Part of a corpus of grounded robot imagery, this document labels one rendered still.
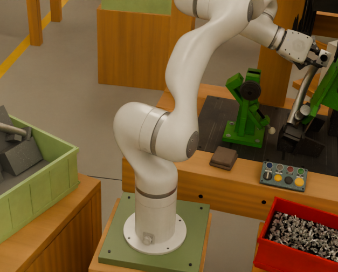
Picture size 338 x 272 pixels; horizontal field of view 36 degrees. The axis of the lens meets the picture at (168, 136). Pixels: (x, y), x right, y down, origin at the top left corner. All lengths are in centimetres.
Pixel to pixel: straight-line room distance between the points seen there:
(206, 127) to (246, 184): 36
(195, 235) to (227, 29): 61
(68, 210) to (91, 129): 189
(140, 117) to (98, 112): 254
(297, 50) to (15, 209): 108
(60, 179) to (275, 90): 100
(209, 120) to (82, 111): 190
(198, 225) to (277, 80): 86
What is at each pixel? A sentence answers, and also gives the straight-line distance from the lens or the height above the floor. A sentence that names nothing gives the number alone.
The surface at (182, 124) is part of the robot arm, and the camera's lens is 129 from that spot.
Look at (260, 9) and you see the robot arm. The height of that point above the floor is 142.
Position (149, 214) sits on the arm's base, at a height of 100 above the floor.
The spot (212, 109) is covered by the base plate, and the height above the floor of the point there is 90.
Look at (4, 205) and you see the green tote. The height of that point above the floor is 92.
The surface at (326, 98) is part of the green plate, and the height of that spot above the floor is 114.
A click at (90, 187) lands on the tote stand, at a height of 79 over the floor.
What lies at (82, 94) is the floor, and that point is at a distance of 410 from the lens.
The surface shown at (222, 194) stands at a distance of 183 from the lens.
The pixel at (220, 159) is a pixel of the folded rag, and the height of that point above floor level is 93.
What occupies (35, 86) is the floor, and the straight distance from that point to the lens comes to 424.
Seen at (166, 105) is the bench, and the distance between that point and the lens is 221.
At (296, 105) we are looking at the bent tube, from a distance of 198.
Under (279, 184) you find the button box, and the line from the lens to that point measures 179.
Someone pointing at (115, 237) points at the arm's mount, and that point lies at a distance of 158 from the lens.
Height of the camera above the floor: 199
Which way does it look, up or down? 33 degrees down
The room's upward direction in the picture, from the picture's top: 4 degrees clockwise
